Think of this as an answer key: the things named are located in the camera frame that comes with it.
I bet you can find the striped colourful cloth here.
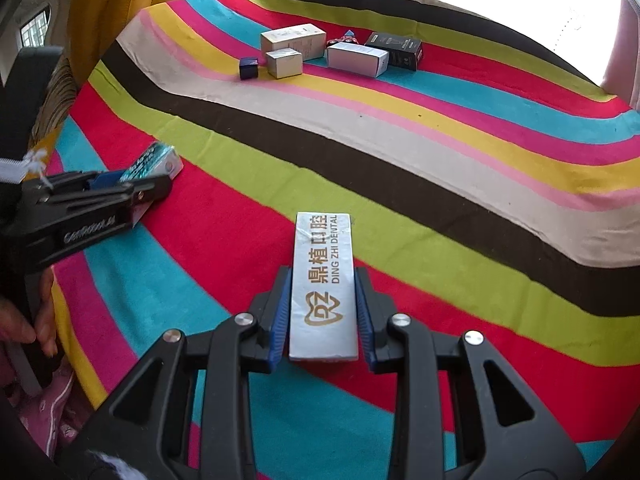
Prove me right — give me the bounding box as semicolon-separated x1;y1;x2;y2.
51;0;639;464

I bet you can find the red toy car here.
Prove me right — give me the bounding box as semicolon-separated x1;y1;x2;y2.
326;30;358;47

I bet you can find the pink curtain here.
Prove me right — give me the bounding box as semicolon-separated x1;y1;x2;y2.
601;0;639;110

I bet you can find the white silver long box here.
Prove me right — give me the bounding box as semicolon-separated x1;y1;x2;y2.
326;42;390;78

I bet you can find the black printed box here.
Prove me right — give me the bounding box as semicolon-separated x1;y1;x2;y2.
366;32;423;72

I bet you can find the window with grille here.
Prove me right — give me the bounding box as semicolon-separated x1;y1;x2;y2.
20;6;51;48

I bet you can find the teal small box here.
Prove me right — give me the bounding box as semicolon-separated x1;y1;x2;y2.
119;141;183;182

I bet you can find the small silver box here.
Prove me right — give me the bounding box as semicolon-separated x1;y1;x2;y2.
265;48;304;79

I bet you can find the beige tall box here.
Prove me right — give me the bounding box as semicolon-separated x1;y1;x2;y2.
260;23;326;61

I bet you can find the small white dental box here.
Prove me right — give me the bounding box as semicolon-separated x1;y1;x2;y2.
288;211;359;362

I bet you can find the dark blue small box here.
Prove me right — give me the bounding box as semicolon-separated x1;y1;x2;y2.
239;58;259;80

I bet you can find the person's left hand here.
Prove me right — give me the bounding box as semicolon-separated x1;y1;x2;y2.
0;268;58;358

